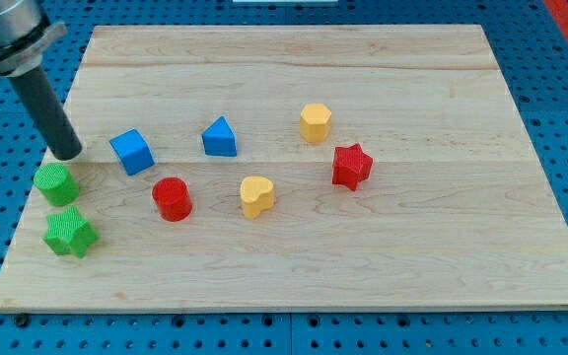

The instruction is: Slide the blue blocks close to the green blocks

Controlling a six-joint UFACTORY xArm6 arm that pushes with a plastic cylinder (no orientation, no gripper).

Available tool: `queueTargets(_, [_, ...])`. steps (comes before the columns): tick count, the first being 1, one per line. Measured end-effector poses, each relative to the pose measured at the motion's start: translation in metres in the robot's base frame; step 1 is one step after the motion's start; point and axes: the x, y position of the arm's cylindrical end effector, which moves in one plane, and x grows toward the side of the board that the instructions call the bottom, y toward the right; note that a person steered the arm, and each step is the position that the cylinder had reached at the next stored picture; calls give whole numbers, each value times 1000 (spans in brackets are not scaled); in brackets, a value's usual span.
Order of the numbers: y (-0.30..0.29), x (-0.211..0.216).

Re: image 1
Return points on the blue cube block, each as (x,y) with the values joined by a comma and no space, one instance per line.
(132,151)

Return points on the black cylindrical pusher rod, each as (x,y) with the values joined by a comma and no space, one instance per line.
(39,98)

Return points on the green cylinder block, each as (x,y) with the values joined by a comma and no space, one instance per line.
(56,184)

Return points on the blue triangular block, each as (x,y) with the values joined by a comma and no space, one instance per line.
(219,139)

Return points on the wooden board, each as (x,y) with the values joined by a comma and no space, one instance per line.
(457,214)

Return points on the red cylinder block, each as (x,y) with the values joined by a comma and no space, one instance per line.
(172,199)

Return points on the yellow hexagon block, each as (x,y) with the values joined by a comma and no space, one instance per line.
(315,122)

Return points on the green star block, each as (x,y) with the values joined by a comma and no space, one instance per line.
(68,232)

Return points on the yellow heart block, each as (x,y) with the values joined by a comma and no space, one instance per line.
(257,194)

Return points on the red star block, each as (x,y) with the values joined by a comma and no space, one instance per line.
(350,166)

